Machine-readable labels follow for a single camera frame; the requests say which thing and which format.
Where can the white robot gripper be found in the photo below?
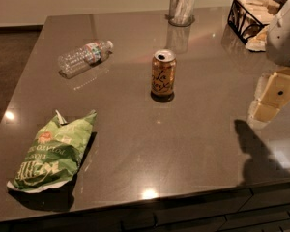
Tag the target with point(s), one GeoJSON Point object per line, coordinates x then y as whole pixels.
{"type": "Point", "coordinates": [284, 38]}

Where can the orange LaCroix soda can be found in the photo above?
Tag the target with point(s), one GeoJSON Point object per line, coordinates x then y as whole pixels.
{"type": "Point", "coordinates": [163, 72]}

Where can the clear plastic water bottle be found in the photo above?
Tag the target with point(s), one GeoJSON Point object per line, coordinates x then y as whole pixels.
{"type": "Point", "coordinates": [83, 59]}

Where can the green chip bag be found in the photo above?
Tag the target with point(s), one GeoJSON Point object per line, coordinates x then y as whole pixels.
{"type": "Point", "coordinates": [55, 155]}

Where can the black wire napkin basket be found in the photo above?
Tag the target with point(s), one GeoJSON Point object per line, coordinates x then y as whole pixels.
{"type": "Point", "coordinates": [248, 17]}

